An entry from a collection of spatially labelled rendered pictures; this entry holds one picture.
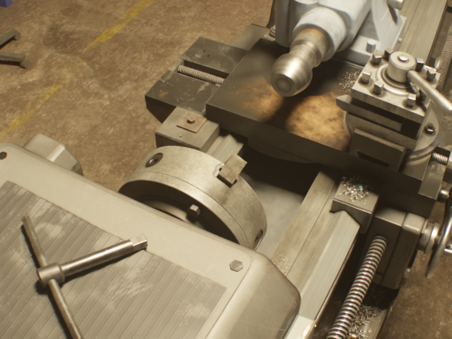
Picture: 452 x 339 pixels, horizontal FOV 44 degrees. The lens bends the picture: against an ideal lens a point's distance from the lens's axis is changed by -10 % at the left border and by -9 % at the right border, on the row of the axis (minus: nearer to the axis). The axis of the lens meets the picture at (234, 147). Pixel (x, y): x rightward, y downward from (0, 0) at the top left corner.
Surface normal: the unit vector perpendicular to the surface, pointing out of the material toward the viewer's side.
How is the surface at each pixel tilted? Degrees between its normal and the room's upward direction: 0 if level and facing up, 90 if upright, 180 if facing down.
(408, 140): 90
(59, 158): 42
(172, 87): 0
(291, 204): 13
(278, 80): 90
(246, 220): 60
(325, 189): 0
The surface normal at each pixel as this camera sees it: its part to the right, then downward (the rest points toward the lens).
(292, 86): -0.45, 0.63
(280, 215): -0.04, -0.51
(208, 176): 0.28, -0.57
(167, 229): 0.01, -0.70
